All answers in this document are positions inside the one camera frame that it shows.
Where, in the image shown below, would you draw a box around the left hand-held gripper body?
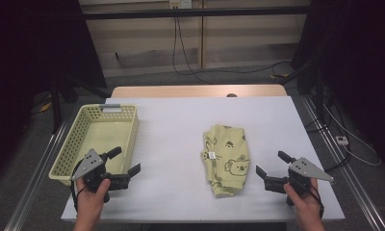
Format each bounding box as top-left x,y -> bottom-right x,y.
71,148 -> 131,204

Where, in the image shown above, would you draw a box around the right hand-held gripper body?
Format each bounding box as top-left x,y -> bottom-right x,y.
263,156 -> 336,207

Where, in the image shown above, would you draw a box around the yellow-green perforated plastic basket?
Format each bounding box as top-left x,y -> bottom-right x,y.
48,103 -> 141,188

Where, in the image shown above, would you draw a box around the yellow-green koala print pants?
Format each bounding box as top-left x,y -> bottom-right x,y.
200,123 -> 251,198

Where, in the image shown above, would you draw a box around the person's right hand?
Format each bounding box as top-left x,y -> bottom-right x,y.
283,177 -> 325,222

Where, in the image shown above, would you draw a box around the person's left hand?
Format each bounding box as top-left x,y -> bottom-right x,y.
75,177 -> 113,219

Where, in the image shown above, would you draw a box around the black metal stand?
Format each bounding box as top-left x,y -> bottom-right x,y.
49,75 -> 64,135

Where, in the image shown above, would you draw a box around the wooden table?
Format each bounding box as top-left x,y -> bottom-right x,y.
111,84 -> 289,99

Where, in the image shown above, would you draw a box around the black horizontal metal bar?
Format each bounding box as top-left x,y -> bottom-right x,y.
82,5 -> 311,21

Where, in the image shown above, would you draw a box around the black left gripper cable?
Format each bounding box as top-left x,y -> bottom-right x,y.
70,171 -> 88,214

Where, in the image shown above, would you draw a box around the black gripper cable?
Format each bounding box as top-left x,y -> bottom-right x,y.
70,171 -> 88,214
309,183 -> 325,219

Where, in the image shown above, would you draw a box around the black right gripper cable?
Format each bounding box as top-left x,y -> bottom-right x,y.
309,183 -> 325,219

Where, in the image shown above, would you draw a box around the black floor cable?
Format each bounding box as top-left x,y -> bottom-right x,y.
304,116 -> 352,172

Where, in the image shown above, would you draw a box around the aluminium floor rail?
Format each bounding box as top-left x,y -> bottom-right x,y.
300,95 -> 385,231
3,119 -> 71,231

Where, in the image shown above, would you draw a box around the white floor cable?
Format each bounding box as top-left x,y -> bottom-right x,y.
322,104 -> 383,167

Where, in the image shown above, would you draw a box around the black hanging cable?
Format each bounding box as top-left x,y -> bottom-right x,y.
171,16 -> 293,78
175,16 -> 214,86

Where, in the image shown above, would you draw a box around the white wall socket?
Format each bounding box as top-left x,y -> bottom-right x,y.
168,0 -> 193,10

